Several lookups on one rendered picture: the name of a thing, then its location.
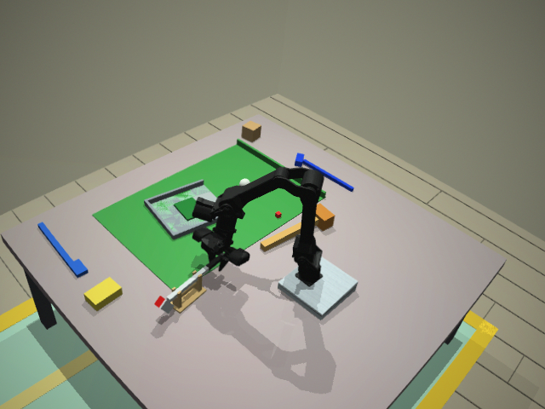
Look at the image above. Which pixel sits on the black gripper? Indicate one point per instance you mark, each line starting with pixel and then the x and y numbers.
pixel 236 257

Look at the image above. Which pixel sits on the yellow rectangular block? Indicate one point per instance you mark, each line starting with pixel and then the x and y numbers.
pixel 103 293

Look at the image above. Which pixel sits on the brown cube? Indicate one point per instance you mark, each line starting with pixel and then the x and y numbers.
pixel 251 131

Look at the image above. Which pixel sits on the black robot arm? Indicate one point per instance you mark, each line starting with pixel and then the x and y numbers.
pixel 228 207

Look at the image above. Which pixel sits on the green putting mat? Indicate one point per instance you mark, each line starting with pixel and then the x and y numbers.
pixel 174 260

